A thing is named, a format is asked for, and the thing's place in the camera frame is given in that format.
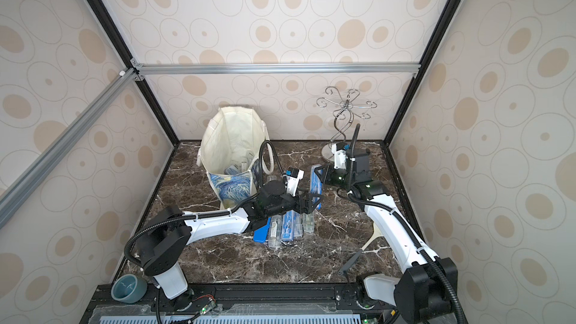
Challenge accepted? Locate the clear case blue compass front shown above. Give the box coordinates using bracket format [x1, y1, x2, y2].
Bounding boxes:
[280, 211, 295, 242]

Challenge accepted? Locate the clear case blue compass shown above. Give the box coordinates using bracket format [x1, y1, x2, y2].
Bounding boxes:
[280, 211, 295, 242]
[310, 164, 323, 211]

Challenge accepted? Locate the Starry Night canvas tote bag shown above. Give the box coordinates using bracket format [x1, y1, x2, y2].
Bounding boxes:
[197, 106, 275, 209]

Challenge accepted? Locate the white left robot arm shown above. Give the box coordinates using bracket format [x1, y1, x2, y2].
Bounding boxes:
[124, 180, 323, 299]

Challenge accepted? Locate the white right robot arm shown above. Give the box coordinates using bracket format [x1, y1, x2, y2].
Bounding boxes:
[317, 144, 467, 323]

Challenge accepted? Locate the clear slim case front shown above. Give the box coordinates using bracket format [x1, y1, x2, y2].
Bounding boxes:
[268, 215, 283, 250]

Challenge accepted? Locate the clear slim case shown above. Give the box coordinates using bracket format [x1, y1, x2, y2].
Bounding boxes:
[268, 215, 283, 250]
[301, 213, 315, 234]

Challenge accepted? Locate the clear slim case right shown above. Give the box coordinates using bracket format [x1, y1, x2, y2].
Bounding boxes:
[301, 213, 315, 234]

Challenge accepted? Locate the chrome jewelry stand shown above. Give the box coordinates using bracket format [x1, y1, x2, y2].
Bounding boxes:
[316, 85, 378, 161]

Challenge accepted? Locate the grey green bowl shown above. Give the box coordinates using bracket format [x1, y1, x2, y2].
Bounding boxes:
[111, 274, 148, 304]

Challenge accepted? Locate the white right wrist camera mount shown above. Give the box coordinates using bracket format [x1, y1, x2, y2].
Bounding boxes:
[331, 142, 350, 170]

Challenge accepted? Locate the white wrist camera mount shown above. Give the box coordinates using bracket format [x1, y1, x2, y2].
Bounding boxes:
[285, 167, 304, 197]
[331, 142, 350, 170]

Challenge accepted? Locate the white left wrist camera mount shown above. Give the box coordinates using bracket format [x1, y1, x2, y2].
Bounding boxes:
[285, 167, 304, 197]

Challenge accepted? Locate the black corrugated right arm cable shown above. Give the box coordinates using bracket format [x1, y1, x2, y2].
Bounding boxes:
[346, 122, 467, 324]

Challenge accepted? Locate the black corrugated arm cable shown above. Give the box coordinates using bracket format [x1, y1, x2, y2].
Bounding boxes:
[123, 140, 284, 269]
[346, 122, 467, 324]

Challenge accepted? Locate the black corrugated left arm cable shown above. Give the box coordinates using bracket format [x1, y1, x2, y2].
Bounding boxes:
[123, 140, 284, 269]

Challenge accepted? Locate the white spatula black handle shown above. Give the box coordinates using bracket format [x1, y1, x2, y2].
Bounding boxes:
[338, 223, 383, 275]

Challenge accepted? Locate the aluminium frame rail back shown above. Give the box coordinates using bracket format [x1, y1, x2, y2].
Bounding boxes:
[136, 62, 421, 75]

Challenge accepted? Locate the aluminium frame rail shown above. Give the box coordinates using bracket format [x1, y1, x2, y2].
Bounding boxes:
[136, 62, 421, 75]
[1, 67, 137, 227]

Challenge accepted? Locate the black corner frame post right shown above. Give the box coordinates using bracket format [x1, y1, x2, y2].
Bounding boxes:
[383, 0, 462, 147]

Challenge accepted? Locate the black corner frame post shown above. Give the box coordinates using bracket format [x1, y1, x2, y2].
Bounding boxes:
[383, 0, 462, 147]
[86, 0, 180, 147]

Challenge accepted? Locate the aluminium frame rail left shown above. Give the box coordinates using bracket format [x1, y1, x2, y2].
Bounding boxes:
[1, 67, 137, 227]

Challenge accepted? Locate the black corner frame post left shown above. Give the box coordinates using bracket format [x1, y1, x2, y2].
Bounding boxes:
[86, 0, 180, 147]

